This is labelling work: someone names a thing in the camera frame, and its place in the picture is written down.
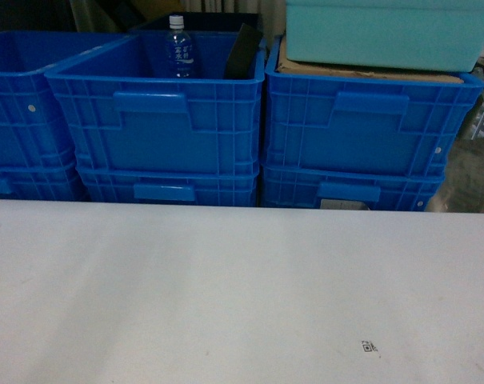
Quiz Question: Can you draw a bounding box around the blue crate bottom middle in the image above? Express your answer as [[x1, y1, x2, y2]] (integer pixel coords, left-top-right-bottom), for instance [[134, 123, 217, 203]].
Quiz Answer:
[[77, 166, 258, 207]]

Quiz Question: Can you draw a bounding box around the blue crate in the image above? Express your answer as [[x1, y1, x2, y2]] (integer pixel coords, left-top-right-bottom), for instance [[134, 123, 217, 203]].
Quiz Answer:
[[260, 166, 445, 211], [0, 31, 121, 168], [46, 31, 266, 178], [77, 166, 258, 207], [261, 37, 484, 178], [0, 162, 90, 202]]

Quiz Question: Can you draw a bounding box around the blue crate top right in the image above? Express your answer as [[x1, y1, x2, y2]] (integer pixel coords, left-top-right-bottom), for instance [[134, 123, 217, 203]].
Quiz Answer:
[[261, 37, 484, 178]]

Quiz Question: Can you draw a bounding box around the black flat panel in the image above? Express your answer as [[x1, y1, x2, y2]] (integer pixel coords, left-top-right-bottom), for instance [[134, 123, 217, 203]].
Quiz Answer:
[[223, 23, 263, 80]]

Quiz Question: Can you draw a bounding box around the brown cardboard sheet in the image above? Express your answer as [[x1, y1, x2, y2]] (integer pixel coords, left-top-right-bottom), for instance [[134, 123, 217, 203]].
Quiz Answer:
[[276, 37, 463, 84]]

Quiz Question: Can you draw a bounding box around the blue crate top middle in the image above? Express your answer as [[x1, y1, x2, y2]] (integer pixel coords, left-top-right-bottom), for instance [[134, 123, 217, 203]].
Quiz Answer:
[[46, 31, 266, 178]]

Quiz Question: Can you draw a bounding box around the blue crate bottom right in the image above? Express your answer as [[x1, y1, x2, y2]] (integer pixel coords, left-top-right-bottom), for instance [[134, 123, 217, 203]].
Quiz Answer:
[[260, 166, 445, 211]]

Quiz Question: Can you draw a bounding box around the clear water bottle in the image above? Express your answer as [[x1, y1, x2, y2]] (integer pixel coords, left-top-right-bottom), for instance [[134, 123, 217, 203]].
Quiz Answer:
[[165, 14, 197, 78]]

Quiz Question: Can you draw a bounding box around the blue crate bottom left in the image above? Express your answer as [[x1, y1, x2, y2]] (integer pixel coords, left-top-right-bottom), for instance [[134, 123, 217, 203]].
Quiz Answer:
[[0, 162, 90, 202]]

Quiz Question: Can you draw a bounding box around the small QR code sticker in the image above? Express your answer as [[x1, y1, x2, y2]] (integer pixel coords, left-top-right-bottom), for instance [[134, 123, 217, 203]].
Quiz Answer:
[[361, 340, 378, 353]]

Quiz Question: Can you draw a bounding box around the blue crate top left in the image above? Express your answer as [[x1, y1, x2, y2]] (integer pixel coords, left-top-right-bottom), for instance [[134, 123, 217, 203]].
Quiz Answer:
[[0, 31, 121, 168]]

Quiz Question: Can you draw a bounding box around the teal plastic tub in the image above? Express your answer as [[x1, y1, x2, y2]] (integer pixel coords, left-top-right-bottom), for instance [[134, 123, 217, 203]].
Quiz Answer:
[[286, 1, 484, 72]]

